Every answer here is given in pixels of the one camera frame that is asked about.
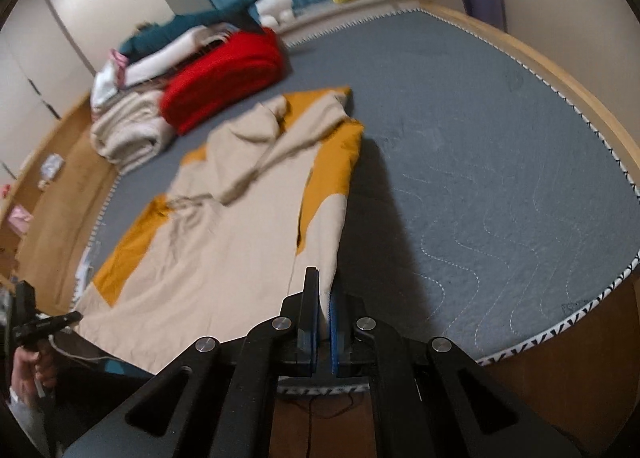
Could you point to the wooden bed frame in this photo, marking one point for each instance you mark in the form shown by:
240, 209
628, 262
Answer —
60, 178

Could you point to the white folded quilt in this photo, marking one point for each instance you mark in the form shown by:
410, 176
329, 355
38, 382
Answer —
130, 133

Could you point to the teal shark plush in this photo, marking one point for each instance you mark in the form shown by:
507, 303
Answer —
190, 23

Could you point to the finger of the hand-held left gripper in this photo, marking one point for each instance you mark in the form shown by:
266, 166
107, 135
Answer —
62, 322

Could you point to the dark patterned cloth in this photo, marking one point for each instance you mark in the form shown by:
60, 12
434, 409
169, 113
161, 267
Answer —
217, 38

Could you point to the person's left hand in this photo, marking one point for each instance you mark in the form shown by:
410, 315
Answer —
27, 370

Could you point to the white plush toy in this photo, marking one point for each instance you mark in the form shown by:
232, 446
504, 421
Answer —
275, 8

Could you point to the purple bag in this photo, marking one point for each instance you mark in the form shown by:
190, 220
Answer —
482, 3

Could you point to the beige and orange hooded jacket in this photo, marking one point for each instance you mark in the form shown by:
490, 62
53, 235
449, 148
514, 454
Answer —
225, 263

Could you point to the tissue box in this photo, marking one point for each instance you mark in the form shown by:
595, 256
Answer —
52, 165

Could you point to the person's left forearm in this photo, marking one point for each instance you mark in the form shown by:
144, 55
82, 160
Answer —
22, 420

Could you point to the small red ornament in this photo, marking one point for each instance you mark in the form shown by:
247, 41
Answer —
4, 190

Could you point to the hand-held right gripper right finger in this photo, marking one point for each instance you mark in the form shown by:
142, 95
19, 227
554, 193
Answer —
337, 338

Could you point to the small figurine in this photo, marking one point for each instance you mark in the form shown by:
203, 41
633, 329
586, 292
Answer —
44, 183

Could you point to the white wardrobe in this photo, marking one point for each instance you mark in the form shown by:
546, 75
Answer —
30, 38

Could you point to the grey quilted mattress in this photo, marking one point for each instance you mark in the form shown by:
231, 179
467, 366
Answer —
475, 163

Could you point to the pink box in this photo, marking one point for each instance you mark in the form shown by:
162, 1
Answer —
20, 219

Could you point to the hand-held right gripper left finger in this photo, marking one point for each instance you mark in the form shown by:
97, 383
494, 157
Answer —
310, 328

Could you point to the red folded blanket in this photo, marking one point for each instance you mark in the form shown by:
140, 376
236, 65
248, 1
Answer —
220, 78

